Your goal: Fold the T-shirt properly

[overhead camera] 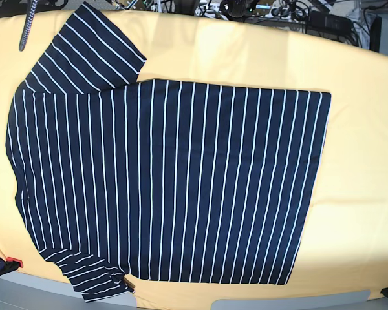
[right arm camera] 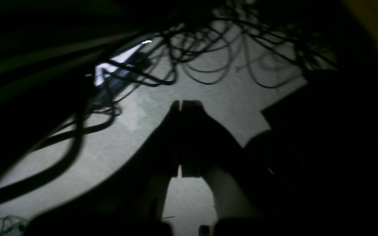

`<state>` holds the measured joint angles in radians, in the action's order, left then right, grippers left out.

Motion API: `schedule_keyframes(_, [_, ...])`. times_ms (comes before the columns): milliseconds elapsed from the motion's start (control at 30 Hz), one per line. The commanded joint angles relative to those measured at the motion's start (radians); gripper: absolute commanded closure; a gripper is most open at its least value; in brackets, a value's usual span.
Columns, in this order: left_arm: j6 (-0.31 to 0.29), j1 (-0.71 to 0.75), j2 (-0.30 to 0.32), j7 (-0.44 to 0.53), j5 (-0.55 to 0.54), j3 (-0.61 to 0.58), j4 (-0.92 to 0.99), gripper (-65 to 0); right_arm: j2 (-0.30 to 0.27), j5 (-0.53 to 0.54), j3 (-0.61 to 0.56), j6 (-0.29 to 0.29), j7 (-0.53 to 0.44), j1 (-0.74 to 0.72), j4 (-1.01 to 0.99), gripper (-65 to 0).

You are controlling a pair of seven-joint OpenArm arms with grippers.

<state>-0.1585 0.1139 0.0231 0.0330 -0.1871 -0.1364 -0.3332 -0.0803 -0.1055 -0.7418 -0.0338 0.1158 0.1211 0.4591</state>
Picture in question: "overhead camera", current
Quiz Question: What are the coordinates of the navy white striped T-shirt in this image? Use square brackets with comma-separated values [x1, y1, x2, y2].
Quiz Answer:
[6, 3, 332, 302]

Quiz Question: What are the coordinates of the black round object top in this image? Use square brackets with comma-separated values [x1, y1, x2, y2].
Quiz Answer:
[226, 0, 248, 18]

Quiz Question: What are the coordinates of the white power strip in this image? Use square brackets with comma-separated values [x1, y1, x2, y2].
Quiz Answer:
[194, 1, 286, 20]

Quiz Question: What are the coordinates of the yellow table cloth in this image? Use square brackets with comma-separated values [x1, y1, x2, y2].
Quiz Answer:
[0, 10, 388, 309]

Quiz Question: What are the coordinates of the black power adapter box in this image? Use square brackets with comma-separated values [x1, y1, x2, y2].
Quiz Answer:
[306, 11, 352, 36]

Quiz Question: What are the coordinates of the grey pad bottom right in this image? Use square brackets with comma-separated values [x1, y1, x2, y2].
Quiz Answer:
[211, 290, 371, 310]

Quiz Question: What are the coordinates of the grey pad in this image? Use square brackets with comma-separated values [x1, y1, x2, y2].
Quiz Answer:
[211, 290, 371, 310]
[0, 279, 136, 309]

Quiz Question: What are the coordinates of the grey pad bottom left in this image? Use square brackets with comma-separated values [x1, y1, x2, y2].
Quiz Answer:
[0, 279, 136, 309]

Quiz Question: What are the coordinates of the braided black white cable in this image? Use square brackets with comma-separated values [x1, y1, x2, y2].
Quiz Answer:
[18, 0, 39, 52]

